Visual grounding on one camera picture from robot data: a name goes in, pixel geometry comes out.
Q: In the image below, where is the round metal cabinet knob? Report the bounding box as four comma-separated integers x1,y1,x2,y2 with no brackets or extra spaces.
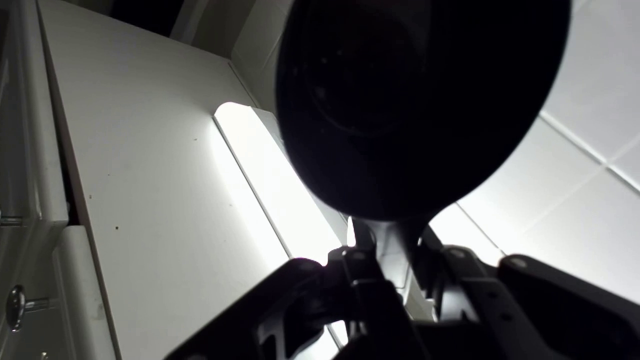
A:
5,283,50,333

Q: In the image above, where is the narrow white cabinet door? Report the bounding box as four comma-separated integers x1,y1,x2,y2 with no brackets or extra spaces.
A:
0,0,73,226

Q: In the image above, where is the under-cabinet light strip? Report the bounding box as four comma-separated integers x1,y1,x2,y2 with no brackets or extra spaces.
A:
212,98,359,360

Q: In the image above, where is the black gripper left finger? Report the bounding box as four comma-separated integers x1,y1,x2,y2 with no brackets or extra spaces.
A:
167,245,428,360

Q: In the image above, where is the black measuring cup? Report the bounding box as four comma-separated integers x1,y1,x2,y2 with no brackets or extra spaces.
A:
275,0,575,267

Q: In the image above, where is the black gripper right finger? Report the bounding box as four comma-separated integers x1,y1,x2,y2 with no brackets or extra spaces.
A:
409,228,640,360

